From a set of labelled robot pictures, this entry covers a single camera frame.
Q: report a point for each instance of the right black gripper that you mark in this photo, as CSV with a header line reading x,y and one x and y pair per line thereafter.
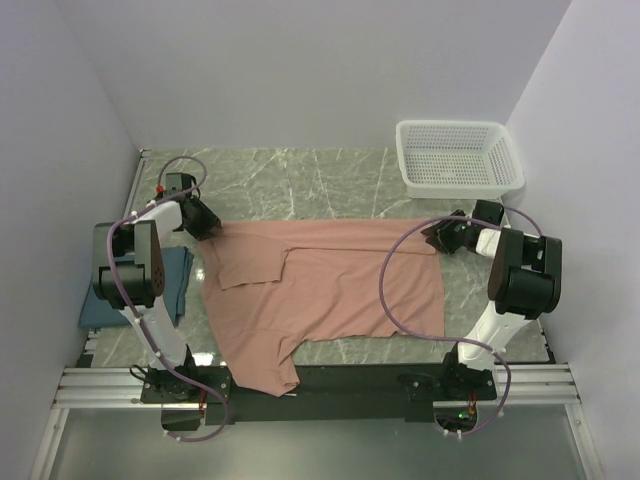
x,y
444,229

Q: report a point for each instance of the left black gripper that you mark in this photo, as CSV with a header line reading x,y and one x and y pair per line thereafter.
x,y
209,220

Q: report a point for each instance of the pink t shirt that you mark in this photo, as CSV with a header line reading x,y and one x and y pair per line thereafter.
x,y
271,285

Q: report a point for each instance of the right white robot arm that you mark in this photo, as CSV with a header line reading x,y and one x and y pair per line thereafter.
x,y
524,281

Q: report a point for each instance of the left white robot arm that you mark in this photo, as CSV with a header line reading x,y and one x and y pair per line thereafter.
x,y
128,272

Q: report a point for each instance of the white plastic basket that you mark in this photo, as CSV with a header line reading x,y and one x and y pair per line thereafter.
x,y
473,160

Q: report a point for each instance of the folded blue t shirt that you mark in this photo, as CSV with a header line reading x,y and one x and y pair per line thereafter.
x,y
178,261

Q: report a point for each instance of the black base beam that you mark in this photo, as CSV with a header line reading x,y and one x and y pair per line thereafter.
x,y
353,392

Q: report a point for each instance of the aluminium frame rail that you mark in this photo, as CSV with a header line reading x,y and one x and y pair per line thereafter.
x,y
115,388

